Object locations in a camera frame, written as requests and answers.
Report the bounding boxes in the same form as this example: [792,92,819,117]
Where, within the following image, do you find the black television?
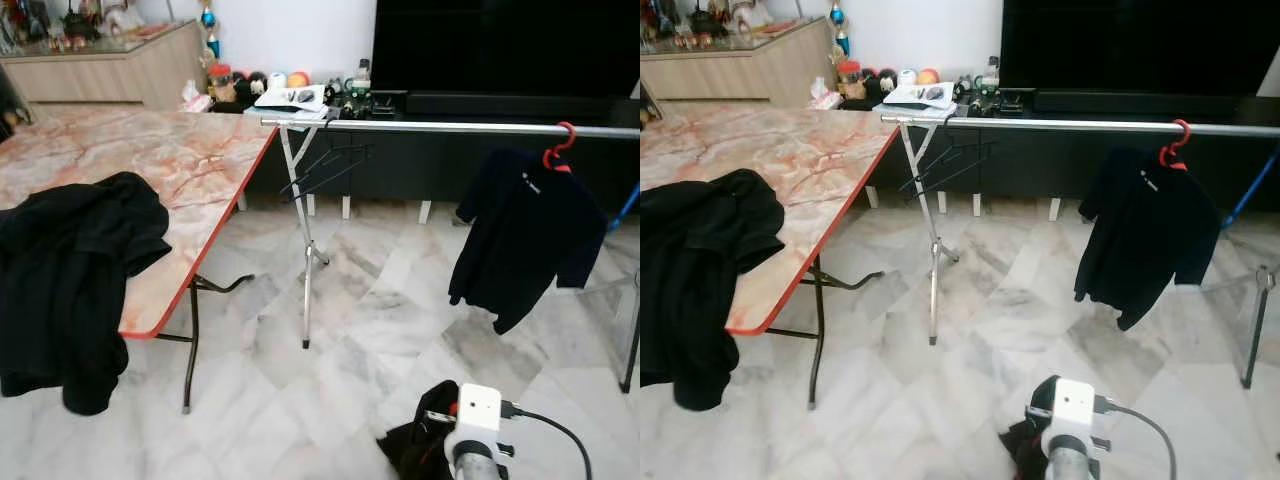
[370,0,641,99]
[1000,0,1280,97]

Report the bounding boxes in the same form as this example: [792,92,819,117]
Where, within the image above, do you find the gold and blue trophy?
[198,0,223,61]
[828,0,853,59]

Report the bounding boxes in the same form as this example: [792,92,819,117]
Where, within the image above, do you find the black jacket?
[0,172,173,417]
[640,168,786,413]

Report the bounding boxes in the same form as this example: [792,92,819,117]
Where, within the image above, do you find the silver metal clothes rack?
[260,117,641,393]
[880,113,1280,391]

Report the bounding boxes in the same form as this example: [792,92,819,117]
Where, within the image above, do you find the blue plastic hanger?
[1222,148,1280,229]
[607,180,641,233]

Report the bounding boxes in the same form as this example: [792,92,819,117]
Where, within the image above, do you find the black garment with red band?
[1000,375,1061,480]
[377,380,461,480]

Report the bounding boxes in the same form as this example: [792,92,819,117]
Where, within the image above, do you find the navy shirt with red collar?
[1073,146,1223,333]
[448,148,609,336]

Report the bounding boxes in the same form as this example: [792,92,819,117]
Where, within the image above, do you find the marble table with red edge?
[0,108,279,413]
[640,105,901,411]

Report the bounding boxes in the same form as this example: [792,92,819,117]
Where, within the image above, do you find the red plastic hanger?
[1158,118,1194,171]
[542,121,579,173]

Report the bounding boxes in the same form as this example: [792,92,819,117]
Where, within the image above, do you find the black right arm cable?
[500,400,594,480]
[1095,397,1179,480]

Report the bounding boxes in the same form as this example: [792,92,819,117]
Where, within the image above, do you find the light wooden sideboard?
[640,15,836,109]
[0,18,209,111]

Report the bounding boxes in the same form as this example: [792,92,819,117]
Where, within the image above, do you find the black wire hangers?
[280,138,373,206]
[897,135,996,201]

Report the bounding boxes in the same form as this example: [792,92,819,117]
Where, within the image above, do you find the black TV console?
[240,95,641,216]
[865,93,1280,216]

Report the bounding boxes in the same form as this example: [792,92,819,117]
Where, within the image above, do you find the black soundbar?
[405,92,641,121]
[1035,90,1261,116]

